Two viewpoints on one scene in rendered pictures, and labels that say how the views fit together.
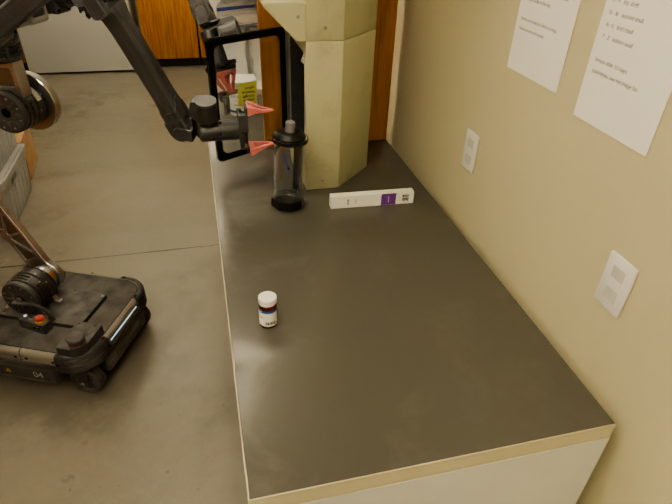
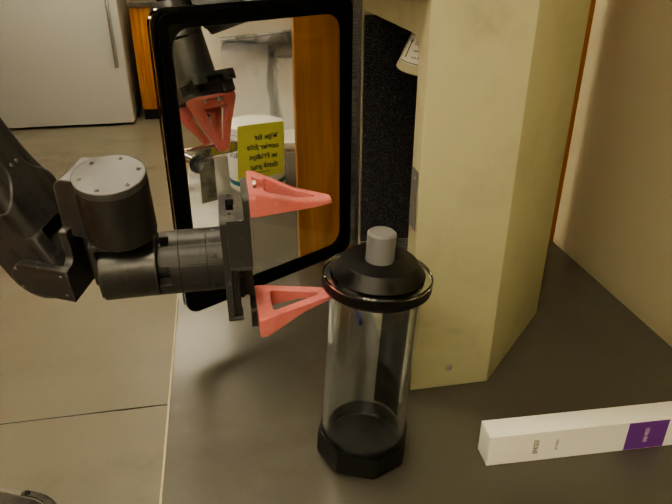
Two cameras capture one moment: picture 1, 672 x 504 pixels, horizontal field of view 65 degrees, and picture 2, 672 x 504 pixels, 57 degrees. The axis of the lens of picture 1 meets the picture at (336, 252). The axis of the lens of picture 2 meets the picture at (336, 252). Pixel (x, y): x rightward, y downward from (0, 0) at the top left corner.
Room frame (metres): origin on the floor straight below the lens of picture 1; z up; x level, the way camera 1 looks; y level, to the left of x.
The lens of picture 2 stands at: (0.93, 0.15, 1.46)
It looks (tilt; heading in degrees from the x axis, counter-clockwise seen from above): 27 degrees down; 4
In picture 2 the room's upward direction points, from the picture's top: straight up
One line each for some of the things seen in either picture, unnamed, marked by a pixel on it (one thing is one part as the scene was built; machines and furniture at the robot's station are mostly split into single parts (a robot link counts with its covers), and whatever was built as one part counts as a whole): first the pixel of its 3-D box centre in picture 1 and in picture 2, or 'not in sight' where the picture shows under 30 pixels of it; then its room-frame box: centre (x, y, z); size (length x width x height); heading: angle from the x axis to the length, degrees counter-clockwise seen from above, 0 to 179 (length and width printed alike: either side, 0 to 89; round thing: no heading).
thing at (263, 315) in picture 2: (258, 139); (283, 285); (1.43, 0.24, 1.17); 0.09 x 0.07 x 0.07; 105
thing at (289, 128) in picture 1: (290, 132); (379, 262); (1.46, 0.15, 1.18); 0.09 x 0.09 x 0.07
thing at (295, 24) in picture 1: (276, 11); not in sight; (1.70, 0.20, 1.46); 0.32 x 0.12 x 0.10; 15
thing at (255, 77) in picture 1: (250, 95); (268, 154); (1.74, 0.30, 1.19); 0.30 x 0.01 x 0.40; 135
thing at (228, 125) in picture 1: (231, 129); (202, 259); (1.41, 0.31, 1.20); 0.07 x 0.07 x 0.10; 15
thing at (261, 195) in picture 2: (256, 115); (279, 217); (1.43, 0.24, 1.24); 0.09 x 0.07 x 0.07; 105
